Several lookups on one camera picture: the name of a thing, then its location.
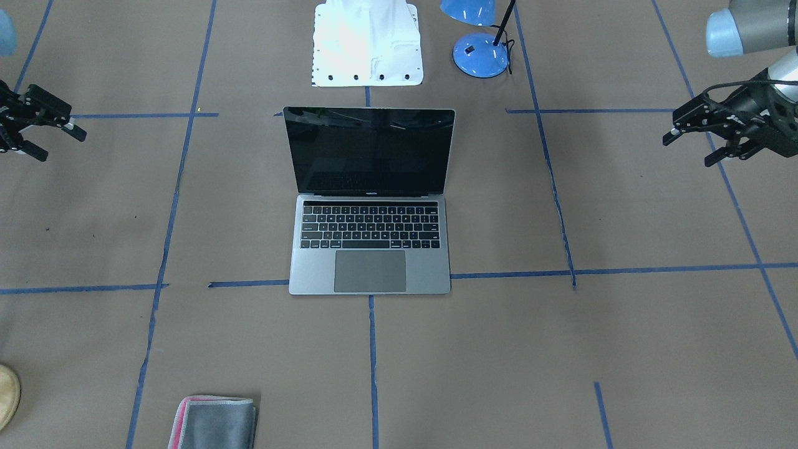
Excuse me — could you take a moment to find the silver laptop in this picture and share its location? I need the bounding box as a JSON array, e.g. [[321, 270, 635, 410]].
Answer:
[[282, 106, 456, 296]]

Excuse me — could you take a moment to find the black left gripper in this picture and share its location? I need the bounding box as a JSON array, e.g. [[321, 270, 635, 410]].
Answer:
[[662, 84, 797, 168]]

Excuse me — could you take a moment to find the blue desk lamp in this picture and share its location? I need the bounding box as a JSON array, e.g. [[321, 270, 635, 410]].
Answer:
[[439, 1, 516, 79]]

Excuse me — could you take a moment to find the grey folded cloth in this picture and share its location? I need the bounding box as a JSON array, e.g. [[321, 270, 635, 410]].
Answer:
[[167, 395, 257, 448]]

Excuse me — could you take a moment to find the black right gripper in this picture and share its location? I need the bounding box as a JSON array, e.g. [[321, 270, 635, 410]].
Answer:
[[1, 80, 87, 162]]

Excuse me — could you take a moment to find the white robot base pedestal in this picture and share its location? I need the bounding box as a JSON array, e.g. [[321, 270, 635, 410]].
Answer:
[[311, 1, 424, 87]]

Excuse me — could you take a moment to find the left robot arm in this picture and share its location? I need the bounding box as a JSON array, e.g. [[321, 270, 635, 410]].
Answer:
[[662, 1, 797, 167]]

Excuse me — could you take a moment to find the wooden mug tree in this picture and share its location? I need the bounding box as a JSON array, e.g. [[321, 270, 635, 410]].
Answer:
[[1, 364, 22, 431]]

